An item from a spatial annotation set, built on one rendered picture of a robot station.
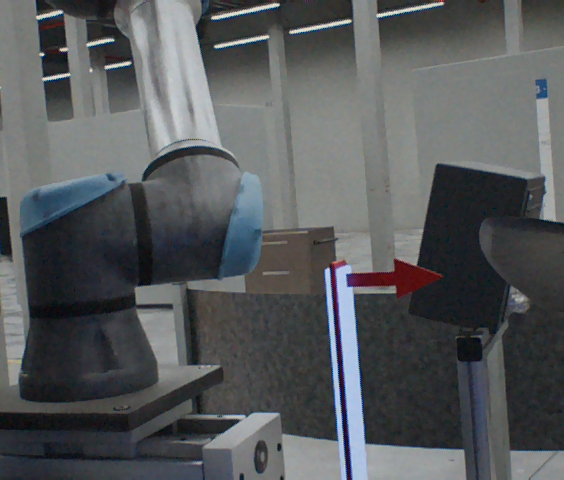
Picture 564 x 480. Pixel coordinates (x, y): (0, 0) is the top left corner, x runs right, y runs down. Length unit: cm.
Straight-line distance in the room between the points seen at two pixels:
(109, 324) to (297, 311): 159
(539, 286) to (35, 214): 57
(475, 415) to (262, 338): 160
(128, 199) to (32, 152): 618
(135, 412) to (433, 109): 630
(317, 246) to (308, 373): 482
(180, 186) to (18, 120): 621
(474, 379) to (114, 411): 41
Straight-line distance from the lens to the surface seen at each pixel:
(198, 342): 293
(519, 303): 116
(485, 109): 696
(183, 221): 99
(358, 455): 58
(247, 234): 101
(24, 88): 721
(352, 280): 56
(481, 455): 111
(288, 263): 734
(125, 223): 99
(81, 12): 130
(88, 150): 1118
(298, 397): 261
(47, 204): 99
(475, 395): 110
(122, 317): 101
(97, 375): 98
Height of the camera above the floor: 124
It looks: 3 degrees down
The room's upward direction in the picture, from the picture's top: 5 degrees counter-clockwise
